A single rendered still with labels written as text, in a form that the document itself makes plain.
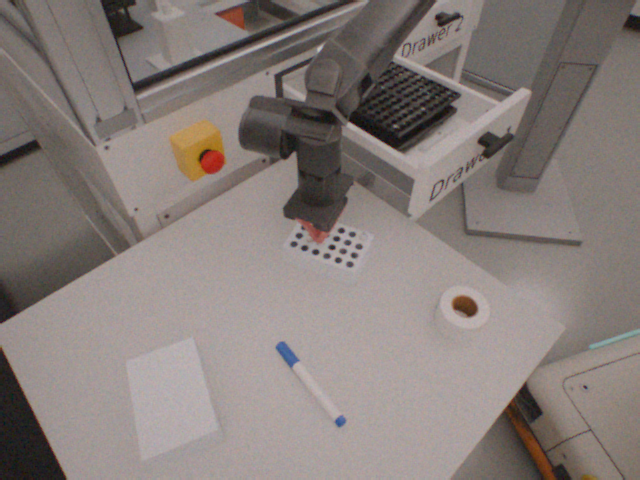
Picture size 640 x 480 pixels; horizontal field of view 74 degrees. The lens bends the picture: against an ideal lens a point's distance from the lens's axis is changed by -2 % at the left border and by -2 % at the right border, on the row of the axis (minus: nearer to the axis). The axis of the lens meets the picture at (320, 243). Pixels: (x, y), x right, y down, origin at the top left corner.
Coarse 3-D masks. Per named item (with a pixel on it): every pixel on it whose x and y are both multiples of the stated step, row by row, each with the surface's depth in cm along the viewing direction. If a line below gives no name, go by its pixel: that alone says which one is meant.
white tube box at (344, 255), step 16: (336, 224) 70; (288, 240) 68; (304, 240) 68; (336, 240) 69; (352, 240) 68; (368, 240) 68; (288, 256) 68; (304, 256) 66; (320, 256) 66; (336, 256) 66; (352, 256) 67; (368, 256) 70; (320, 272) 68; (336, 272) 66; (352, 272) 64
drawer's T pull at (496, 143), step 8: (480, 136) 67; (488, 136) 67; (496, 136) 67; (504, 136) 66; (512, 136) 67; (480, 144) 67; (488, 144) 66; (496, 144) 65; (504, 144) 66; (488, 152) 64; (496, 152) 65
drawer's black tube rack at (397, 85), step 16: (384, 80) 80; (400, 80) 79; (416, 80) 79; (432, 80) 79; (368, 96) 76; (384, 96) 76; (400, 96) 76; (416, 96) 76; (432, 96) 76; (352, 112) 75; (368, 112) 72; (384, 112) 72; (400, 112) 73; (416, 112) 73; (448, 112) 78; (368, 128) 74; (384, 128) 70; (400, 128) 75; (416, 128) 74; (432, 128) 76; (400, 144) 72
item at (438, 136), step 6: (450, 126) 79; (456, 126) 79; (438, 132) 77; (444, 132) 77; (450, 132) 78; (432, 138) 76; (438, 138) 76; (420, 144) 75; (426, 144) 75; (432, 144) 76; (420, 150) 76; (426, 150) 76
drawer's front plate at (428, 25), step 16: (448, 0) 96; (464, 0) 100; (432, 16) 95; (464, 16) 104; (416, 32) 94; (432, 32) 98; (448, 32) 103; (400, 48) 93; (416, 48) 97; (432, 48) 102
